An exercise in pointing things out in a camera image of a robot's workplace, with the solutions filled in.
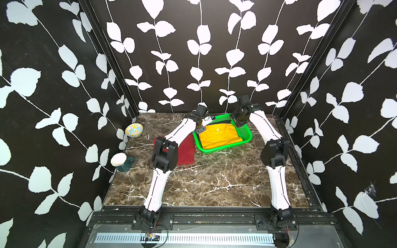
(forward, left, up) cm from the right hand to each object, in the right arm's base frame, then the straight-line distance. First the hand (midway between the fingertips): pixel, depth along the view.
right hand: (228, 115), depth 100 cm
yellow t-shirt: (-6, +6, -13) cm, 16 cm away
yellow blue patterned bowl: (-2, +68, -14) cm, 69 cm away
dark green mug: (-33, +60, -3) cm, 69 cm away
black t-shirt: (+4, +4, -10) cm, 12 cm away
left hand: (-2, +19, -3) cm, 20 cm away
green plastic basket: (-11, -11, -7) cm, 17 cm away
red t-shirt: (-22, +27, -12) cm, 37 cm away
